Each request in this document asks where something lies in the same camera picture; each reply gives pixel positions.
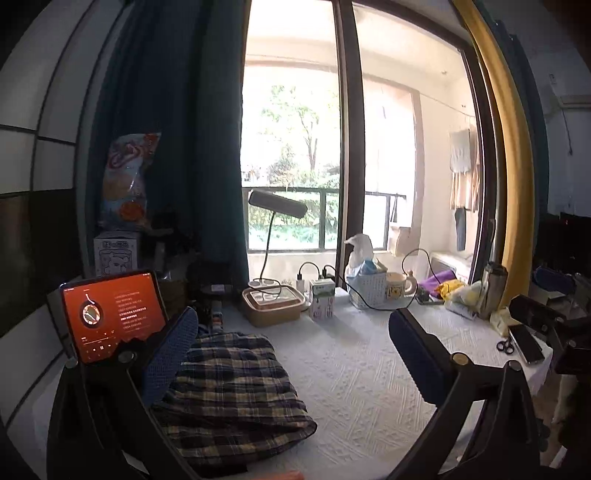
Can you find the blue plaid pants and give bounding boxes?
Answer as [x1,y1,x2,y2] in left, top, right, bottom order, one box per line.
[151,332,318,478]

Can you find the black smartphone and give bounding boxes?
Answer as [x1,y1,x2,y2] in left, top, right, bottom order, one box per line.
[508,325,545,365]

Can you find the black scissors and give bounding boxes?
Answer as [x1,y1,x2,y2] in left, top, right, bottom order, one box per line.
[496,338,515,355]

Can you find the steel thermos flask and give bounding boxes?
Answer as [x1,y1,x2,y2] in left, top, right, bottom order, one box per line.
[477,261,508,320]

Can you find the tablet with orange screen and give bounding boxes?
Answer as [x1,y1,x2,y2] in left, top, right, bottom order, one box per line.
[59,270,168,364]

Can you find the yellow curtain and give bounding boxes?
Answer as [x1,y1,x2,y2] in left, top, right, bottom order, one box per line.
[453,1,536,306]

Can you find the yellow cloth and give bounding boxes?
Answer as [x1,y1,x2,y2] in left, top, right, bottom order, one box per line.
[436,279,467,301]

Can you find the purple cloth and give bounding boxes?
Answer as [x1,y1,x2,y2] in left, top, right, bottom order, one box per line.
[418,270,456,297]

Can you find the white cartoon box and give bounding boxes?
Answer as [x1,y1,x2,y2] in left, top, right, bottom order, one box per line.
[93,231,139,277]

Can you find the yellow cartoon mug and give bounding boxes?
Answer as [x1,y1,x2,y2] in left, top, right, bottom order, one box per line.
[386,272,417,300]

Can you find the beige plastic food container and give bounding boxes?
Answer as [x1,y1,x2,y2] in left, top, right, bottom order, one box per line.
[242,285,307,328]

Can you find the white perforated plastic basket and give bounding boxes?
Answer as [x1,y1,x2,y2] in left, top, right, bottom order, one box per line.
[346,272,387,310]

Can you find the colourful snack bag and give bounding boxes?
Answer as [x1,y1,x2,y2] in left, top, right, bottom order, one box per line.
[99,132,161,231]

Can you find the green white milk carton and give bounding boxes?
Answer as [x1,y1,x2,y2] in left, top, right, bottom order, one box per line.
[308,279,335,320]

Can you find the black desk lamp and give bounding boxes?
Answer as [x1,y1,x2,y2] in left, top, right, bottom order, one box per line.
[249,189,308,288]

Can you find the dark teal curtain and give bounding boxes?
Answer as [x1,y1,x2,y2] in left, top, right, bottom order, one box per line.
[82,1,249,289]

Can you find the black charging cable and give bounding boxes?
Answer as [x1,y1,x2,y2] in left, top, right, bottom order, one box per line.
[297,247,438,312]

